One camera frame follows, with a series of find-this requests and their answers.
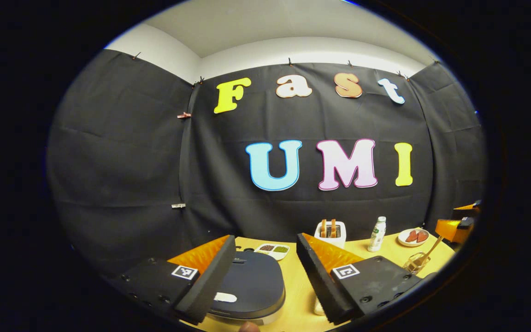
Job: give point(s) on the clear plastic container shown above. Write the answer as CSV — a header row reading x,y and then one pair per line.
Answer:
x,y
317,312

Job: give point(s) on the white drink bottle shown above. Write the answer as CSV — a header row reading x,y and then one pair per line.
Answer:
x,y
376,237

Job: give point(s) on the pink clothes peg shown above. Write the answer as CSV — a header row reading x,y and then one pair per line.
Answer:
x,y
184,115

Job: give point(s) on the toast bread slice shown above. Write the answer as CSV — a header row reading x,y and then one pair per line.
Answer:
x,y
323,228
333,228

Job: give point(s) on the dark grey rice cooker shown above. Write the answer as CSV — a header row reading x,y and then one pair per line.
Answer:
x,y
256,281

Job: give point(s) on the white round plate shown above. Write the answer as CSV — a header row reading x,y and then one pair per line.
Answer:
x,y
413,244

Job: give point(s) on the red meat slice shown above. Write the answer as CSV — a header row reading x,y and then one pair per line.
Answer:
x,y
422,236
412,237

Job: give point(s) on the white toaster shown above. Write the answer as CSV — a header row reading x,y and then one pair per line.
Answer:
x,y
335,243

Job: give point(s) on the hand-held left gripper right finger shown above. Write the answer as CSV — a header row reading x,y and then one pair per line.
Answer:
x,y
321,288

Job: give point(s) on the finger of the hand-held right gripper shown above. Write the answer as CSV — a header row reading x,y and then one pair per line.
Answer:
x,y
447,230
468,212

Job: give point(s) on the wooden spoon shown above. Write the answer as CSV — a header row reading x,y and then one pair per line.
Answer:
x,y
431,249

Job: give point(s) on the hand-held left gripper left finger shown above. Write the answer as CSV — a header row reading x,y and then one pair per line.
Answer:
x,y
212,286

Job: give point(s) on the white divided grain dish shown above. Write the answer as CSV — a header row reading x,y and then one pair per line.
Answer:
x,y
272,249

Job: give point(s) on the black backdrop cloth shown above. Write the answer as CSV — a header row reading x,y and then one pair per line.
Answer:
x,y
122,161

